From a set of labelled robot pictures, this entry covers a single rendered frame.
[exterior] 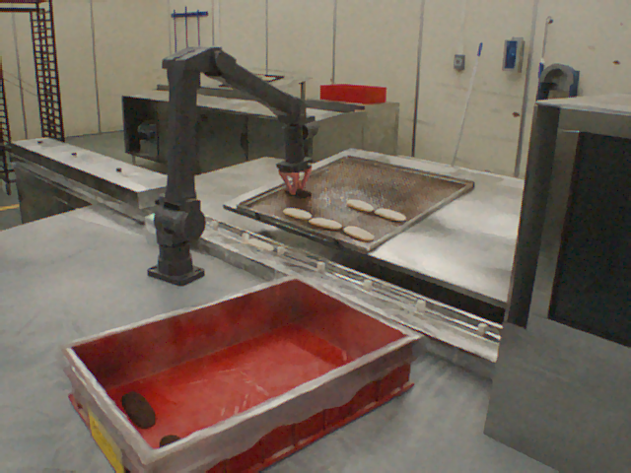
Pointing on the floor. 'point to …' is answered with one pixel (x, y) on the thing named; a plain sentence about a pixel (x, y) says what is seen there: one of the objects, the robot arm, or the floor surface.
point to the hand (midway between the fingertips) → (297, 189)
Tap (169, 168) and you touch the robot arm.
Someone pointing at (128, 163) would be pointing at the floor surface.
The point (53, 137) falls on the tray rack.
